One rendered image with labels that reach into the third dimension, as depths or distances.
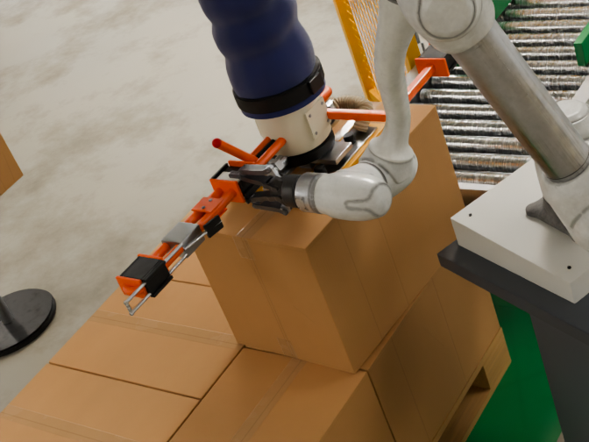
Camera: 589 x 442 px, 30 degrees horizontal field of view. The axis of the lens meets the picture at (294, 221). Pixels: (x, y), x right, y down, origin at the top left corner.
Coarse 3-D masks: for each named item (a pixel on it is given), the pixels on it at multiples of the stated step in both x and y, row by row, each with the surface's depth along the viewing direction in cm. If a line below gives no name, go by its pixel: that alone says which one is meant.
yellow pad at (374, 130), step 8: (368, 128) 280; (376, 128) 279; (344, 136) 275; (352, 136) 274; (360, 136) 278; (368, 136) 276; (376, 136) 276; (352, 144) 276; (360, 144) 274; (352, 152) 272; (360, 152) 272; (344, 160) 270; (352, 160) 270; (320, 168) 266; (328, 168) 270; (336, 168) 269
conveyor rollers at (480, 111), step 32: (512, 0) 408; (544, 0) 400; (576, 0) 393; (512, 32) 393; (544, 32) 386; (576, 32) 372; (544, 64) 363; (576, 64) 356; (448, 96) 368; (480, 96) 361; (448, 128) 352; (480, 128) 345; (480, 160) 329; (512, 160) 323
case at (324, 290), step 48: (432, 144) 284; (432, 192) 287; (240, 240) 263; (288, 240) 254; (336, 240) 258; (384, 240) 273; (432, 240) 290; (240, 288) 277; (288, 288) 264; (336, 288) 260; (384, 288) 275; (240, 336) 292; (288, 336) 278; (336, 336) 265; (384, 336) 278
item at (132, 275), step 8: (144, 256) 239; (152, 256) 238; (136, 264) 238; (144, 264) 237; (152, 264) 236; (128, 272) 236; (136, 272) 235; (144, 272) 234; (120, 280) 236; (128, 280) 234; (136, 280) 233; (144, 288) 233; (136, 296) 236; (144, 296) 234
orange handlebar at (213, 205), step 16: (432, 64) 271; (416, 80) 267; (336, 112) 267; (352, 112) 264; (368, 112) 262; (384, 112) 259; (208, 208) 249; (224, 208) 252; (160, 256) 242; (176, 256) 240; (128, 288) 234
